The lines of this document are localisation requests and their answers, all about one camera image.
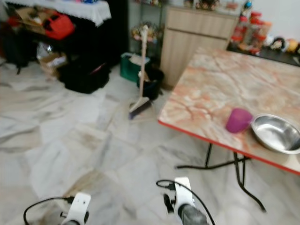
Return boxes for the red lidded snack jars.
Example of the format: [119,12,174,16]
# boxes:
[232,11,273,53]

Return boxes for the black bucket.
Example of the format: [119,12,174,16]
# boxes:
[138,66,165,100]

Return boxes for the wooden handled broom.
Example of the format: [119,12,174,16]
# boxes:
[128,25,152,120]

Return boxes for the small figurine ornaments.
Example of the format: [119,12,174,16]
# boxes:
[269,36,300,55]

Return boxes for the large open cardboard box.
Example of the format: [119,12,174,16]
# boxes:
[15,7,51,33]

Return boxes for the white lace tablecloth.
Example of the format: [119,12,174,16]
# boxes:
[2,0,113,27]

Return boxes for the small cardboard box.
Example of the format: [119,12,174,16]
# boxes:
[38,52,69,78]

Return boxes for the red bag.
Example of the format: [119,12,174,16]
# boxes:
[43,13,76,41]

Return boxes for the black folding table legs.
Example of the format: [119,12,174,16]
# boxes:
[177,142,267,213]

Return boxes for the black backpack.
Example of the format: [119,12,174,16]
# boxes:
[0,30,31,74]

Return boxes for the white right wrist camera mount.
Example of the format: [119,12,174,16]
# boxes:
[173,176,196,219]

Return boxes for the green plastic crate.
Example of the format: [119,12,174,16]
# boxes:
[120,52,144,83]

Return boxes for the small steel bowl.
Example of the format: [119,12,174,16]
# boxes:
[251,113,300,155]

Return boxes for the purple plastic cup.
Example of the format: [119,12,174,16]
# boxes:
[225,108,254,134]

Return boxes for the light wooden cabinet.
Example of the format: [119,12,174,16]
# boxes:
[160,5,240,90]

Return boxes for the ornament display shelf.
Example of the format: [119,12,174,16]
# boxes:
[128,0,165,58]

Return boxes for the black duffel bag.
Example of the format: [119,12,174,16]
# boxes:
[58,56,111,94]

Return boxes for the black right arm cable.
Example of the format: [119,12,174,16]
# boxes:
[156,179,217,225]

